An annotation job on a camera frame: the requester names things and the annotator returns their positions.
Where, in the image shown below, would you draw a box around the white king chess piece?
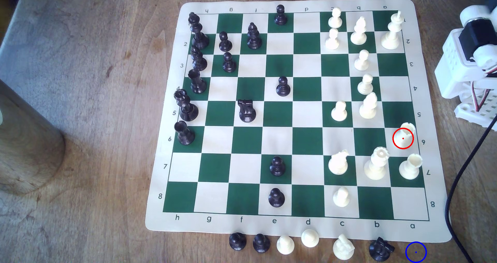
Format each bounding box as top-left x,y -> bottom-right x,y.
381,10 -> 404,50

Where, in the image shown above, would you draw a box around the white pawn chess piece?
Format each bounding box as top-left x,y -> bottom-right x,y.
301,229 -> 320,248
325,28 -> 340,50
331,101 -> 348,122
328,7 -> 343,29
333,186 -> 350,208
276,235 -> 295,255
354,49 -> 370,71
357,74 -> 374,96

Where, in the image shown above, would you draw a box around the white queen chess piece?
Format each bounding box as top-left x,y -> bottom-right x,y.
364,147 -> 390,181

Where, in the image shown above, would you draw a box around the black pawn chess piece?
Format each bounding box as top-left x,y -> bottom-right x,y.
222,52 -> 237,73
218,31 -> 233,52
276,76 -> 291,97
268,188 -> 285,208
269,156 -> 286,177
274,5 -> 288,26
253,234 -> 271,254
229,232 -> 247,251

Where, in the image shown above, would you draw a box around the white rook chess piece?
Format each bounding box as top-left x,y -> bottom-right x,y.
399,154 -> 423,180
393,122 -> 417,149

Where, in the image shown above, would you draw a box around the green and cream chess mat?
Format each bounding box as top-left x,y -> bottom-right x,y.
145,0 -> 453,243

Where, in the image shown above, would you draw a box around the black bishop chess piece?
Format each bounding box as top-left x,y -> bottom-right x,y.
190,46 -> 208,72
247,22 -> 262,50

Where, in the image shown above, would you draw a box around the round wooden post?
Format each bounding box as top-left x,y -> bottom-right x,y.
0,78 -> 66,195

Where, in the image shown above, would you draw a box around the black knight chess piece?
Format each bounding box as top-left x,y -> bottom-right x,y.
368,237 -> 396,262
238,99 -> 257,123

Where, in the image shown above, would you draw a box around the black cable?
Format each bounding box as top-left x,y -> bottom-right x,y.
444,115 -> 497,263

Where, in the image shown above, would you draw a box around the black queen chess piece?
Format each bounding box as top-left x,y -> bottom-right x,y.
173,89 -> 199,122

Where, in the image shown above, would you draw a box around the white knight chess piece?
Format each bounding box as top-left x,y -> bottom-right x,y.
328,150 -> 349,175
333,234 -> 355,260

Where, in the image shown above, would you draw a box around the red and white servo wires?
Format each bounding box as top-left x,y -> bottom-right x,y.
471,70 -> 497,114

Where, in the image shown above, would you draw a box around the white bishop chess piece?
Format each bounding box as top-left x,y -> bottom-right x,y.
350,16 -> 368,46
359,92 -> 378,119

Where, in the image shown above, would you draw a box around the black rook chess piece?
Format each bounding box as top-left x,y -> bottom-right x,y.
188,69 -> 207,94
174,121 -> 195,146

